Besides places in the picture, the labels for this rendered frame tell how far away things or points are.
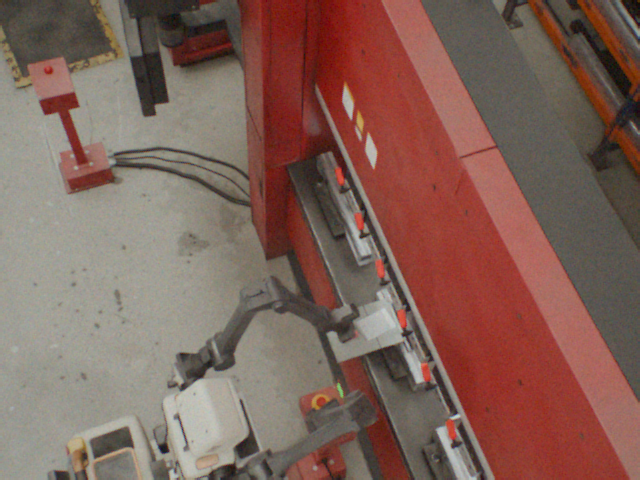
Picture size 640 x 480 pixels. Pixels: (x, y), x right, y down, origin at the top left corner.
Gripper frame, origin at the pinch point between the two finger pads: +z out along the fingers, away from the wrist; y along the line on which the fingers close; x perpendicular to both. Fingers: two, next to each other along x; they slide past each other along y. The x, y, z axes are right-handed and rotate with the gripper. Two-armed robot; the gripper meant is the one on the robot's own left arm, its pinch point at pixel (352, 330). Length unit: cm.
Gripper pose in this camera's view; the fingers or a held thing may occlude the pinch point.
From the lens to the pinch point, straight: 331.7
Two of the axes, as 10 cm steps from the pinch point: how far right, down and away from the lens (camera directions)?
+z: 4.4, 2.4, 8.6
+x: -8.2, 4.9, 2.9
